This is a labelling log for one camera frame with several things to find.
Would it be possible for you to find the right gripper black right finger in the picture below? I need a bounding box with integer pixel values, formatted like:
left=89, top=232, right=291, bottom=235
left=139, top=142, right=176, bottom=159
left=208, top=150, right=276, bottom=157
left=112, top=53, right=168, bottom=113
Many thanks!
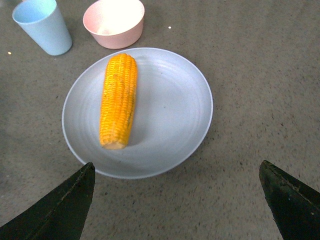
left=259, top=160, right=320, bottom=240

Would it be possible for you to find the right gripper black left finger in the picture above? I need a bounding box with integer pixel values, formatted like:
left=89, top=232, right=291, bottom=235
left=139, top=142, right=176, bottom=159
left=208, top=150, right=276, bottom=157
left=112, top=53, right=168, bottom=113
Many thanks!
left=0, top=162, right=96, bottom=240

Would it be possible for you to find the yellow corn cob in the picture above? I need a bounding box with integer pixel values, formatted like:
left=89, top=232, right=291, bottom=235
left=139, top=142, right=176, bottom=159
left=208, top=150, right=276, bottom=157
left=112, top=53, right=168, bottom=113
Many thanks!
left=99, top=53, right=138, bottom=150

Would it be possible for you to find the light blue plate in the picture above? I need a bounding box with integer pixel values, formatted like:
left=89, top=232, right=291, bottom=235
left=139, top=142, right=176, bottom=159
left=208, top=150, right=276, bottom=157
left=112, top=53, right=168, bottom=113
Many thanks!
left=62, top=47, right=214, bottom=179

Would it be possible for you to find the light blue plastic cup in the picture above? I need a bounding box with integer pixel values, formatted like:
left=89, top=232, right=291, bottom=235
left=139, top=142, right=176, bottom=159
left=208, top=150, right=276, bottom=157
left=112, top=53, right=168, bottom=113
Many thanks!
left=12, top=0, right=73, bottom=56

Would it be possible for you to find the pink bowl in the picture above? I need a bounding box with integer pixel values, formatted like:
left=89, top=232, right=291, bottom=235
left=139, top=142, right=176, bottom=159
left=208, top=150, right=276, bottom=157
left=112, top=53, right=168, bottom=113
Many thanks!
left=82, top=0, right=145, bottom=50

